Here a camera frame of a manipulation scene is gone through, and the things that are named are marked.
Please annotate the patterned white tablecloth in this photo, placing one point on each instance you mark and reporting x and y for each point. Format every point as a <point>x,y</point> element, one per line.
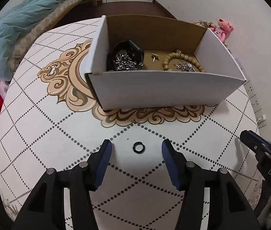
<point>39,130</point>

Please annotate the black smart band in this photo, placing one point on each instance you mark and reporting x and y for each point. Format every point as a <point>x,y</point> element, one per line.
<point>125,56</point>

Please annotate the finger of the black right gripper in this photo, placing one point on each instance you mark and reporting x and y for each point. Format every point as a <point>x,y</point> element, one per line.
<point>255,143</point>

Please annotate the white power strip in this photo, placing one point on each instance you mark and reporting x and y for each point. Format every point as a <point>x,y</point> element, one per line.
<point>253,96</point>

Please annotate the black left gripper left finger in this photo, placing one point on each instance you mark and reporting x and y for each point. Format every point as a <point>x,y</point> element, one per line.
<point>44,207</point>

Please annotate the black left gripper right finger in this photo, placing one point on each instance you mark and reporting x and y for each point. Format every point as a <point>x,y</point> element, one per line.
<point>228,207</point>

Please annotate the pink panther plush toy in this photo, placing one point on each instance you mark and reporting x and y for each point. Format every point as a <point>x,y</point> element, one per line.
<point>222,30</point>

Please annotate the white cardboard box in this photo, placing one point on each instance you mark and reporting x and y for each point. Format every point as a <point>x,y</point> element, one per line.
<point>194,66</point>

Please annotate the bed with checkered mattress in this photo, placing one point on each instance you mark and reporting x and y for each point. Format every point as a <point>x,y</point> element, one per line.
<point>39,16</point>

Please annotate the small gold earring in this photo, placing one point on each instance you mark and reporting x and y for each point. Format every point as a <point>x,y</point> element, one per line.
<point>155,57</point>

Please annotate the checkered beige cushion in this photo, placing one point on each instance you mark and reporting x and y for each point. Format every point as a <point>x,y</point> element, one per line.
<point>205,24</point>

